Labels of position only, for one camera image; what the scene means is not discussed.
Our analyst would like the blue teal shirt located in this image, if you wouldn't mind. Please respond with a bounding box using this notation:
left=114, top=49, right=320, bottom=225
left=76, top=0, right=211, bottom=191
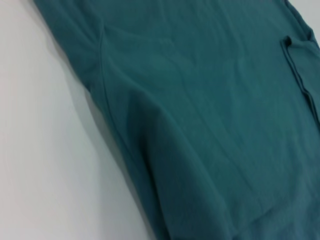
left=33, top=0, right=320, bottom=240

